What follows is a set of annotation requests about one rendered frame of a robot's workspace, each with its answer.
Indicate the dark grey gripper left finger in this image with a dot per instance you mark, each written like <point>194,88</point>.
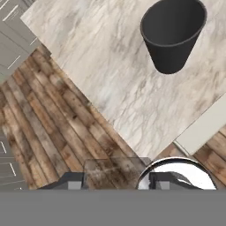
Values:
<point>66,178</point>

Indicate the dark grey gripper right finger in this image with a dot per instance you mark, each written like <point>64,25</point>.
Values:
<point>157,177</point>

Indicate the shiny metal ice bowl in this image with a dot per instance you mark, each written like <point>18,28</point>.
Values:
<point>194,173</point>

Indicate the black tapered cup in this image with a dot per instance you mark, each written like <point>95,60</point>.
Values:
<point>172,50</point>

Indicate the white counter side panel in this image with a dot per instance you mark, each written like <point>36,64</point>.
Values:
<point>203,126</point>

